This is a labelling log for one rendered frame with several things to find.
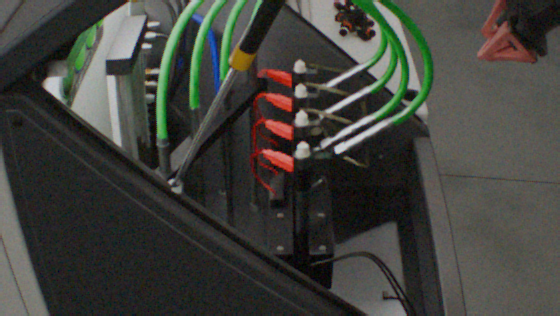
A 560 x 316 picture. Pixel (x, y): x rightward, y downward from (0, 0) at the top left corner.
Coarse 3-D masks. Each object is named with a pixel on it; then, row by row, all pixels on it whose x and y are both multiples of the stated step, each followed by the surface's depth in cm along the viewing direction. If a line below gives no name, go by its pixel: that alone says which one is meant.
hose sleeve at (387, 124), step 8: (384, 120) 111; (376, 128) 111; (384, 128) 110; (392, 128) 110; (360, 136) 112; (368, 136) 111; (376, 136) 111; (352, 144) 112; (360, 144) 112; (352, 152) 113
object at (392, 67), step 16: (240, 0) 116; (368, 0) 116; (224, 32) 120; (384, 32) 120; (224, 48) 121; (224, 64) 123; (384, 80) 125; (352, 96) 127; (368, 96) 126; (336, 112) 128
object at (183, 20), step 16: (384, 0) 98; (400, 16) 100; (176, 32) 102; (416, 32) 101; (432, 64) 104; (160, 80) 106; (432, 80) 106; (160, 96) 108; (416, 96) 108; (160, 112) 109; (400, 112) 110; (160, 128) 111; (160, 144) 112
